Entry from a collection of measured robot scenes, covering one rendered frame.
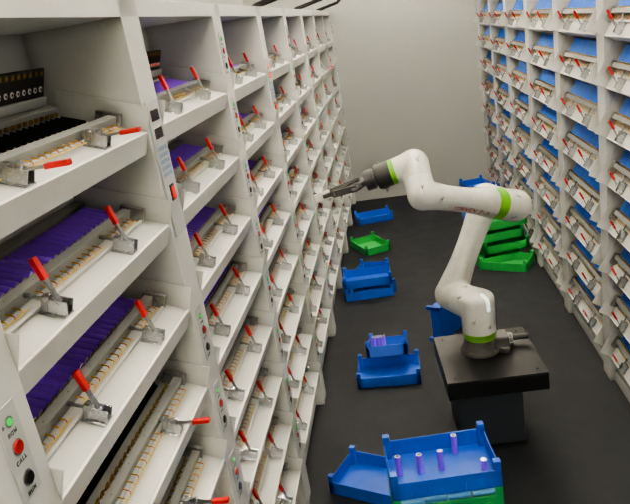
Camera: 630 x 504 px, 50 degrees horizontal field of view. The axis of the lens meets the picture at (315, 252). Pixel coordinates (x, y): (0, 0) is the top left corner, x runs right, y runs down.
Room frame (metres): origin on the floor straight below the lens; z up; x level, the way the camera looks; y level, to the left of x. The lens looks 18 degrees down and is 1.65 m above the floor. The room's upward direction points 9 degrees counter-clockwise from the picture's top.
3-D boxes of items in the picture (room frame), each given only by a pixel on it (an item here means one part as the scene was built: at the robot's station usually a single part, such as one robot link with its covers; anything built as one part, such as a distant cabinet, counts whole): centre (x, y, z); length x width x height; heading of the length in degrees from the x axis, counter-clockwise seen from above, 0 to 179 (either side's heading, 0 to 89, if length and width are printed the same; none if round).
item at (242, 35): (2.78, 0.16, 0.88); 0.20 x 0.09 x 1.75; 81
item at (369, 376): (2.88, -0.26, 0.04); 0.30 x 0.20 x 0.08; 81
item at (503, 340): (2.34, -0.64, 0.39); 0.26 x 0.15 x 0.06; 84
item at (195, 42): (2.09, 0.27, 0.88); 0.20 x 0.09 x 1.75; 81
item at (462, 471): (1.60, -0.25, 0.44); 0.30 x 0.20 x 0.08; 88
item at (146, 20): (2.44, 0.22, 1.74); 2.19 x 0.20 x 0.04; 171
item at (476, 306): (2.35, -0.58, 0.51); 0.16 x 0.13 x 0.19; 23
